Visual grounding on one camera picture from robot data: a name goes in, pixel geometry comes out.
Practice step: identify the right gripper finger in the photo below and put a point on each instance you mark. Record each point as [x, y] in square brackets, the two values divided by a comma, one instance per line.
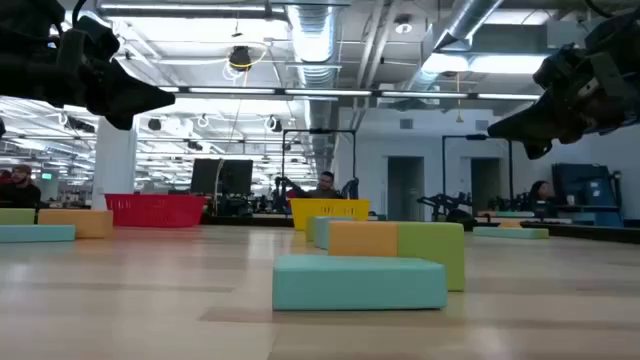
[537, 150]
[540, 122]

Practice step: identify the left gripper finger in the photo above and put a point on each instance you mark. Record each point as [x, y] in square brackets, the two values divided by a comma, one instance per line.
[122, 122]
[130, 95]

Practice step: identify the rounded orange foam block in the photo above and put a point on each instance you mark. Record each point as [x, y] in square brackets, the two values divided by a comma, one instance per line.
[511, 224]

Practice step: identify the long orange foam block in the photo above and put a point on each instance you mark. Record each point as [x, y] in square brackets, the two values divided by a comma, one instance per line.
[75, 223]
[362, 239]

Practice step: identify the small green foam cube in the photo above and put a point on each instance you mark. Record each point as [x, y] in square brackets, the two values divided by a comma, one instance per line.
[432, 250]
[17, 216]

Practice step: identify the long blue foam block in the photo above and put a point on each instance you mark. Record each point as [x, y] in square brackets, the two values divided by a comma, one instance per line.
[35, 234]
[360, 285]

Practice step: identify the green foam block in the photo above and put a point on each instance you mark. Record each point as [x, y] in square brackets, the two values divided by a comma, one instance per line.
[310, 229]

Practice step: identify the small blue foam cube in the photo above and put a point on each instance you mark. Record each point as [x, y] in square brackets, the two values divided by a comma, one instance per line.
[321, 232]

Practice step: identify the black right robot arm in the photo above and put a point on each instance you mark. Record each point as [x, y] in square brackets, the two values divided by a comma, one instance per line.
[622, 35]

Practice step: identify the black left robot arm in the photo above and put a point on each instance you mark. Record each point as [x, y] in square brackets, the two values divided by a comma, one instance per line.
[25, 50]

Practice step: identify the black background robot arm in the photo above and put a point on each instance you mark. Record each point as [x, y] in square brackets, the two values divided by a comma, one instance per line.
[445, 202]

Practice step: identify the person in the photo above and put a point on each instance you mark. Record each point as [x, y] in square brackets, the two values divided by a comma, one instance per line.
[326, 182]
[539, 192]
[22, 192]

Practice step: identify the white building column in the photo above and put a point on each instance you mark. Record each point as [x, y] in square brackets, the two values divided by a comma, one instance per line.
[115, 165]

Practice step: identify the blue equipment cabinet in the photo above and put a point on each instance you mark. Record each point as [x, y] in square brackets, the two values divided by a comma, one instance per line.
[585, 190]

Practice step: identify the grey door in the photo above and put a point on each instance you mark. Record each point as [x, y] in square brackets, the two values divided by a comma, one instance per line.
[485, 185]
[405, 190]

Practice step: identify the red plastic basket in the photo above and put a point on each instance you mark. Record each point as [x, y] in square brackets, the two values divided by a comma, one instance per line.
[155, 212]

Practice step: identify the black computer monitor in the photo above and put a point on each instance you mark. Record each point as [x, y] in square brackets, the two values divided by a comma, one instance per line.
[239, 177]
[205, 175]

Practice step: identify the overhead LED light bar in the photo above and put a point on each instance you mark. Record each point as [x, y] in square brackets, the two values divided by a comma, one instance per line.
[327, 92]

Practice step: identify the yellow plastic basket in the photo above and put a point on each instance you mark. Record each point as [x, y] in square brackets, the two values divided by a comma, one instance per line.
[330, 207]

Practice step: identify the black background station frame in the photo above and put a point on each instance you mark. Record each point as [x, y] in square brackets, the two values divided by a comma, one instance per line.
[475, 136]
[320, 131]

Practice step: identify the black overhead camera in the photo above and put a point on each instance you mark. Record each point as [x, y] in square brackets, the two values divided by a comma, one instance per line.
[240, 57]

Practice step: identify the silver ventilation duct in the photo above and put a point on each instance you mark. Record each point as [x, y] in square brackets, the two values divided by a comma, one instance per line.
[465, 20]
[312, 35]

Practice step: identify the black aluminium table frame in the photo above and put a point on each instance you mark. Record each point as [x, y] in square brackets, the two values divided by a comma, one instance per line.
[250, 220]

